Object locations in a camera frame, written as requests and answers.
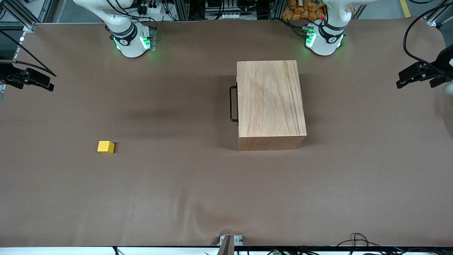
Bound yellow wooden block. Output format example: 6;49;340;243
97;141;115;154

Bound wooden drawer with black handle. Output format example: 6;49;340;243
229;74;240;124

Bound black power plugs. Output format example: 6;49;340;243
137;0;160;15

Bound orange mesh bag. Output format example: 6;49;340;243
282;0;327;21

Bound light wooden cabinet box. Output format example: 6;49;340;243
236;60;307;152

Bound brown table cover sheet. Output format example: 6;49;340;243
0;16;453;248

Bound white power strip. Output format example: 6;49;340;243
206;11;248;20

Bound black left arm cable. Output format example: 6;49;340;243
403;2;453;77

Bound aluminium frame profile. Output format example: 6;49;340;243
0;0;59;32
425;0;453;28

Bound black loose cable bundle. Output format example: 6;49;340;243
336;233;453;255

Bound metal clamp bracket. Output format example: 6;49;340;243
219;235;244;255

